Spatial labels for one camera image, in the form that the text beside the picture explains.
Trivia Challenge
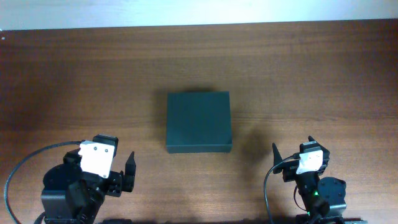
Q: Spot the black base bracket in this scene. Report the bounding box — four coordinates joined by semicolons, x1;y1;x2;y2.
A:
295;215;368;224

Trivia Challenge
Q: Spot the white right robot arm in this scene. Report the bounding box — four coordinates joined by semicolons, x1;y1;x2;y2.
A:
272;136;346;223

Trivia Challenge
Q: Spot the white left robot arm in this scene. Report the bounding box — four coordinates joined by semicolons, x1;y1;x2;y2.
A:
40;149;136;224

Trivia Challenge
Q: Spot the black box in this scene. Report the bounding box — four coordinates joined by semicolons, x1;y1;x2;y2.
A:
165;91;233;154

